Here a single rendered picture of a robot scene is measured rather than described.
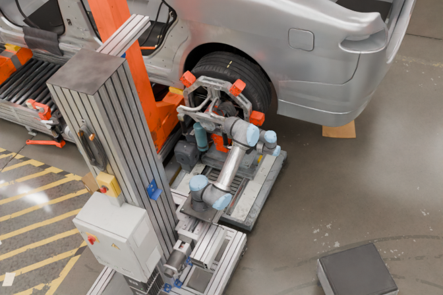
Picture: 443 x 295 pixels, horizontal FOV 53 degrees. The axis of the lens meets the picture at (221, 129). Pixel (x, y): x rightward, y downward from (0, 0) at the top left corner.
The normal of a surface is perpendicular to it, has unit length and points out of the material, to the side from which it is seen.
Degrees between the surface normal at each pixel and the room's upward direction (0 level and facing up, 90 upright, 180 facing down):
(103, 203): 0
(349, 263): 0
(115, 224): 0
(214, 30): 90
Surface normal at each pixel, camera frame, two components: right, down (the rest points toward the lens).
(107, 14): -0.43, 0.69
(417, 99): -0.11, -0.68
